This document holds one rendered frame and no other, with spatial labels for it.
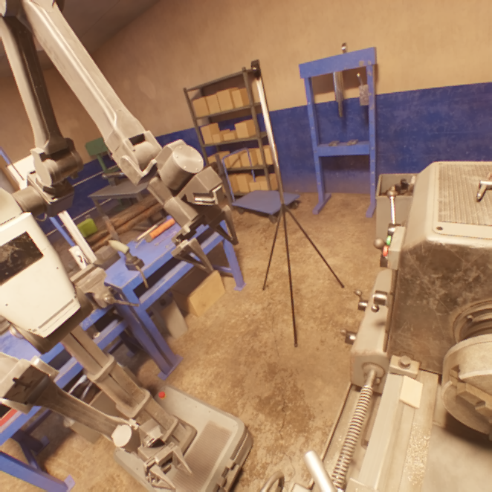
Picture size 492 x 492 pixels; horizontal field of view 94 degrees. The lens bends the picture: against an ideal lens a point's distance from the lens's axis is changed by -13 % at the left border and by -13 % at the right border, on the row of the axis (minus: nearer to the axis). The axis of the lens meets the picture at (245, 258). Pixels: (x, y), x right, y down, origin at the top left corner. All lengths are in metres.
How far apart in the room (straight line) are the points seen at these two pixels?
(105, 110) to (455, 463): 1.22
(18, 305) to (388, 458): 1.06
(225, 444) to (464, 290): 1.28
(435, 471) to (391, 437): 0.19
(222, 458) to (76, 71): 1.55
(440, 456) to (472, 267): 0.58
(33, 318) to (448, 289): 1.09
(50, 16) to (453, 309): 1.04
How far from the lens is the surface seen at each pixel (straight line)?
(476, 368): 0.64
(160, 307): 2.30
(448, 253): 0.69
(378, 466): 0.87
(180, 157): 0.46
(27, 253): 0.87
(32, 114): 0.80
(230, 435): 1.58
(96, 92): 0.57
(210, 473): 1.56
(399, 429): 0.93
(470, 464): 1.06
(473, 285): 0.74
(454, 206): 0.81
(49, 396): 0.76
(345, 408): 1.40
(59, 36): 0.63
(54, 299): 0.91
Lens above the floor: 1.68
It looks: 33 degrees down
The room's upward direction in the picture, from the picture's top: 16 degrees counter-clockwise
